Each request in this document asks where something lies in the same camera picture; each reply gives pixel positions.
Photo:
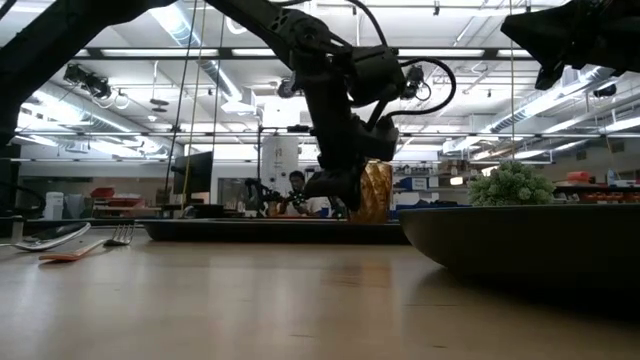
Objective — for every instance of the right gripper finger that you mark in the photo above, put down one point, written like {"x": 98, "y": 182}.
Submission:
{"x": 540, "y": 27}
{"x": 552, "y": 72}

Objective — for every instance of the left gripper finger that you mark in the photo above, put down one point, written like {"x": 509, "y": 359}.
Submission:
{"x": 354, "y": 187}
{"x": 327, "y": 184}

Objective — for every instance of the amber ribbed glass cup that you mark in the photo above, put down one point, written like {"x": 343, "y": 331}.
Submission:
{"x": 377, "y": 192}

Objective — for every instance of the black round plate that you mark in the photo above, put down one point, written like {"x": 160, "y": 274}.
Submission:
{"x": 525, "y": 240}

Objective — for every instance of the black background robot arm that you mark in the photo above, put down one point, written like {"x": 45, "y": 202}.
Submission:
{"x": 260, "y": 192}

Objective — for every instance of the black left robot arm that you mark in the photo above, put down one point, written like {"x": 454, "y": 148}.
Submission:
{"x": 45, "y": 40}

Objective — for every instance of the black rectangular serving tray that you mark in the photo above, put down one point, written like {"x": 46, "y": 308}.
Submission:
{"x": 250, "y": 232}

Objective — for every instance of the person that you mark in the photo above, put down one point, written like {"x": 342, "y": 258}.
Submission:
{"x": 299, "y": 197}

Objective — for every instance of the white cylindrical tank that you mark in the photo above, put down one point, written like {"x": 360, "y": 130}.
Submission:
{"x": 280, "y": 160}

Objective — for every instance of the green artificial ball plant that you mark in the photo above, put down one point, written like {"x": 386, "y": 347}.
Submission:
{"x": 510, "y": 185}

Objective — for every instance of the black computer monitor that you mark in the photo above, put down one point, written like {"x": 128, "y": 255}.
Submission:
{"x": 195, "y": 175}

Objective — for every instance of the black overhead crossbar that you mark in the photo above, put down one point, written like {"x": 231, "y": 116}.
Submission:
{"x": 200, "y": 52}

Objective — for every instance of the red storage bin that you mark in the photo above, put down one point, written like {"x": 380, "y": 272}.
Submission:
{"x": 102, "y": 192}

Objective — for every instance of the white plastic container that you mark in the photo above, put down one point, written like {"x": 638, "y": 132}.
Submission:
{"x": 53, "y": 205}

